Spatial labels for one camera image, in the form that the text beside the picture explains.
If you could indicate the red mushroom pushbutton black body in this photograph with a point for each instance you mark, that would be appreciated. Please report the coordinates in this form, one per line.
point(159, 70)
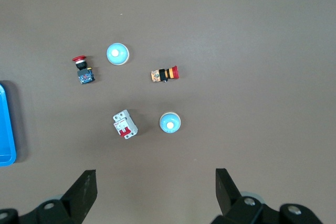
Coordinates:
point(84, 75)

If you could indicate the blue plastic tray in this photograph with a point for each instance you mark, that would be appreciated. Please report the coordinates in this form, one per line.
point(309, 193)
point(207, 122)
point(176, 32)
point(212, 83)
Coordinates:
point(5, 129)

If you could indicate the orange yellow emergency stop switch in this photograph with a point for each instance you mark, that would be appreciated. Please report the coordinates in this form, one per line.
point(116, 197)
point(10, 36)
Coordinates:
point(168, 73)

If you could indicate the light blue call bell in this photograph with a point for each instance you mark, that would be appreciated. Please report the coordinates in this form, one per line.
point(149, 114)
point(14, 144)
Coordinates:
point(117, 54)
point(170, 123)

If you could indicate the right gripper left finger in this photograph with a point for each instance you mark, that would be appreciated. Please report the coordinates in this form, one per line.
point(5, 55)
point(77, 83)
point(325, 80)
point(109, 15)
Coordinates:
point(78, 195)

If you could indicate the white red circuit breaker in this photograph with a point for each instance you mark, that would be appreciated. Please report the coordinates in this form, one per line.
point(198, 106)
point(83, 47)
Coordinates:
point(126, 125)

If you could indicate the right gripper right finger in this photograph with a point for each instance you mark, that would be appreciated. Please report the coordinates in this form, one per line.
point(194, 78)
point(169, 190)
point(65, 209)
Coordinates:
point(228, 197)

